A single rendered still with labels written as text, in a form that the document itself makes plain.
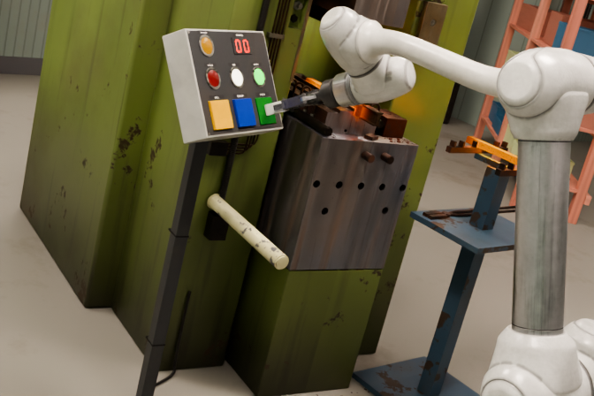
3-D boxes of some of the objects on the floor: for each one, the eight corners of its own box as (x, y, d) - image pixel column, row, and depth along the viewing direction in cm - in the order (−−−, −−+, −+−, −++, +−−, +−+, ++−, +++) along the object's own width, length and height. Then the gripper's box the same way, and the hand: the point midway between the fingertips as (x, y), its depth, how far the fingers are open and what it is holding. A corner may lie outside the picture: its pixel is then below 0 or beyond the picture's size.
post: (148, 418, 271) (224, 74, 241) (136, 419, 269) (210, 72, 239) (144, 410, 275) (217, 71, 244) (132, 411, 272) (204, 69, 242)
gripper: (329, 107, 226) (255, 125, 240) (354, 104, 237) (282, 122, 251) (323, 78, 226) (249, 97, 240) (349, 76, 237) (277, 95, 251)
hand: (277, 107), depth 243 cm, fingers closed
